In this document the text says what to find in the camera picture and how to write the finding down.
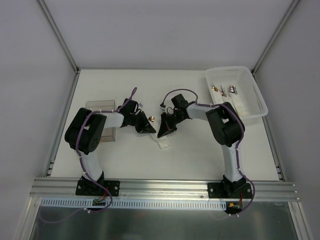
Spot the gold spoon green handle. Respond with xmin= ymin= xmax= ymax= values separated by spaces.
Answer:
xmin=148 ymin=116 xmax=155 ymax=122

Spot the white paper napkin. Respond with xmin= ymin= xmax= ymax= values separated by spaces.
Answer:
xmin=151 ymin=133 xmax=171 ymax=149

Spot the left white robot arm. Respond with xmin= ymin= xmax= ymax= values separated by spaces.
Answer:
xmin=64 ymin=98 xmax=156 ymax=196

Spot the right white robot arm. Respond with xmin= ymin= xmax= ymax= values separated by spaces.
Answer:
xmin=157 ymin=94 xmax=246 ymax=198

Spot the smoky transparent plastic box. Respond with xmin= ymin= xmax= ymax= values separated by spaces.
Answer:
xmin=84 ymin=99 xmax=118 ymax=144

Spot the white plastic basket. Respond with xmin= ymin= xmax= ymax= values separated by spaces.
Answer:
xmin=205 ymin=66 xmax=268 ymax=120

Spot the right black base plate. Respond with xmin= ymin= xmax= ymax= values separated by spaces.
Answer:
xmin=207 ymin=181 xmax=253 ymax=199

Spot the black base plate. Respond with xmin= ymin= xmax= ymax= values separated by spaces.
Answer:
xmin=75 ymin=178 xmax=121 ymax=197
xmin=207 ymin=181 xmax=253 ymax=199

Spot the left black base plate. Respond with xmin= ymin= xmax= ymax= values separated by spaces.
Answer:
xmin=75 ymin=178 xmax=121 ymax=197

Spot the white slotted cable duct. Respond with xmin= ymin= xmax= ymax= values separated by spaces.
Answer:
xmin=40 ymin=197 xmax=227 ymax=211

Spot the aluminium mounting rail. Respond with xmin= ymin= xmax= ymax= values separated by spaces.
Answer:
xmin=29 ymin=177 xmax=301 ymax=202

